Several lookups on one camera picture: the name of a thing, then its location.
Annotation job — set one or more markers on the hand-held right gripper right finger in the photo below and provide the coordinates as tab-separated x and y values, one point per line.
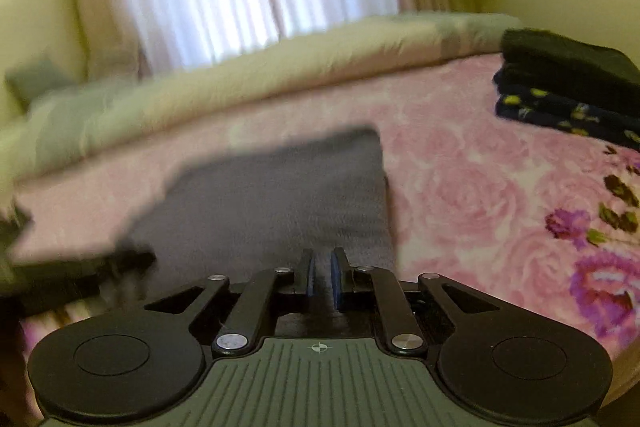
336	277

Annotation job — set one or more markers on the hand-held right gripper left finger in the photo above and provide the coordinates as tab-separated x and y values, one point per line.
311	274

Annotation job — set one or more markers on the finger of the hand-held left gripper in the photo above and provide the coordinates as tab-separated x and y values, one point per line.
132	258

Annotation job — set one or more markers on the purple cardigan with cream trim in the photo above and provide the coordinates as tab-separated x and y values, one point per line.
280	207

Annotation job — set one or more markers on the pink floral blanket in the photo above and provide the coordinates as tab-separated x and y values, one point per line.
475	167

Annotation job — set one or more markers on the cream duvet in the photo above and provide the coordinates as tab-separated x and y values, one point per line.
210	92

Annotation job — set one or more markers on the grey pillow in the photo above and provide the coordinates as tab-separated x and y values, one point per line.
37	82

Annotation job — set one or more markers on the dark green folded garment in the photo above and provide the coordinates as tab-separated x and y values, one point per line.
565	62

